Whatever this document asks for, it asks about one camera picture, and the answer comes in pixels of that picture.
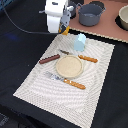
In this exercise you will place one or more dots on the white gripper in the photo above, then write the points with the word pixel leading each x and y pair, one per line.
pixel 58 24

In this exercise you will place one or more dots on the light blue milk carton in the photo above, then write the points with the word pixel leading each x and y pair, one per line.
pixel 79 43

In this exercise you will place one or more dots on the brown toy sausage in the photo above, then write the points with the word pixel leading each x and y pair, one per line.
pixel 49 59

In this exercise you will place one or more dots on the small grey saucepan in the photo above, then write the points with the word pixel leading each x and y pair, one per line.
pixel 71 9

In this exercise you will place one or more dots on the large grey pot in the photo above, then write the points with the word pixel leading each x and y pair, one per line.
pixel 89 14

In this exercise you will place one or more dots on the brown wooden board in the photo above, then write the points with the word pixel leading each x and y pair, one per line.
pixel 107 26

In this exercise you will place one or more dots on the round beige plate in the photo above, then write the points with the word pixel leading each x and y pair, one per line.
pixel 69 66

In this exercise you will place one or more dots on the beige bowl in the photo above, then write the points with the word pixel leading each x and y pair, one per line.
pixel 123 14

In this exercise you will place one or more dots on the white woven placemat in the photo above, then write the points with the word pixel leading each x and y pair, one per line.
pixel 72 104

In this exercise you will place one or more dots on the knife with wooden handle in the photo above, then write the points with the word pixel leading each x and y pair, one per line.
pixel 80 56

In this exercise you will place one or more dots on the fork with wooden handle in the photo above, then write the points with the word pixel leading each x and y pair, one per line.
pixel 67 81

